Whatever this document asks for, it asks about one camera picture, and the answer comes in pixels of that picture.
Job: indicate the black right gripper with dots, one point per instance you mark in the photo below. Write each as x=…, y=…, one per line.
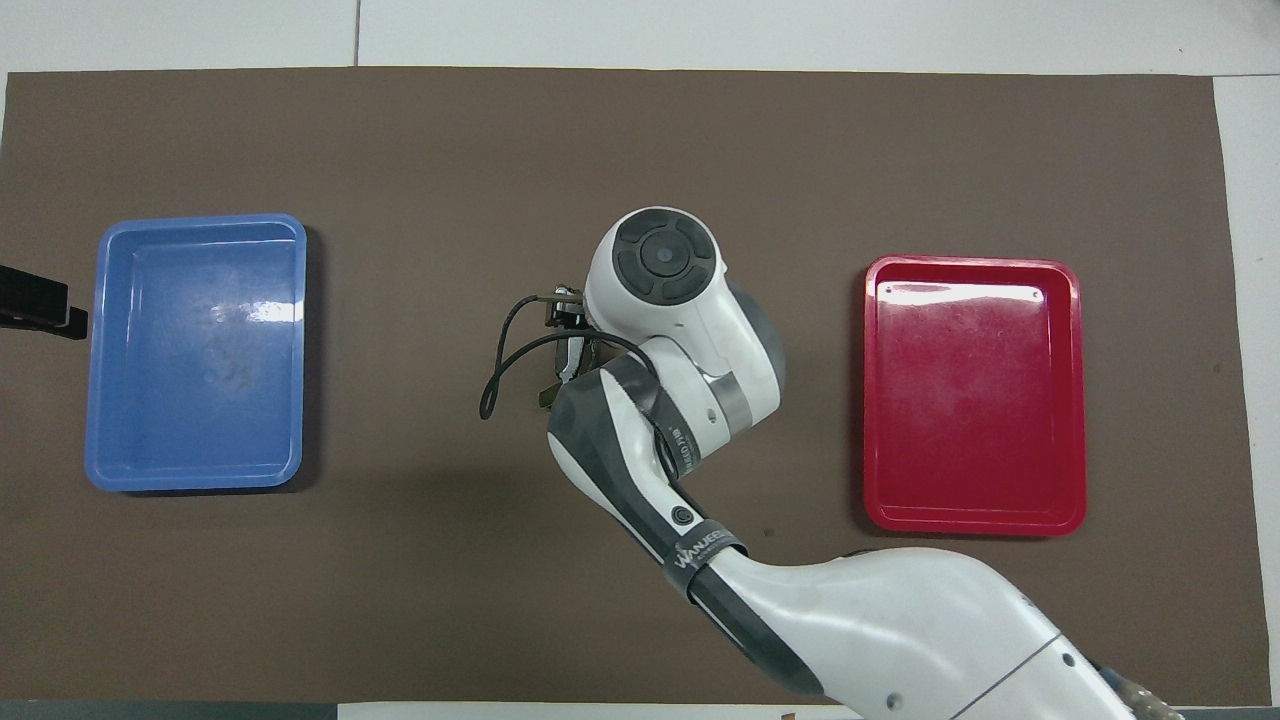
x=588, y=325

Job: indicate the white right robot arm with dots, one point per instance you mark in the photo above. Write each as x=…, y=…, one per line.
x=880, y=620

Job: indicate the blue plastic tray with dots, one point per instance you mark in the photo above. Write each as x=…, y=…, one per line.
x=195, y=400

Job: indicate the brown table mat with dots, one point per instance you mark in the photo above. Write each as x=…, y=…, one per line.
x=400, y=560

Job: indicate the red plastic tray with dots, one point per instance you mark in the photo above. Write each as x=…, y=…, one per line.
x=975, y=400

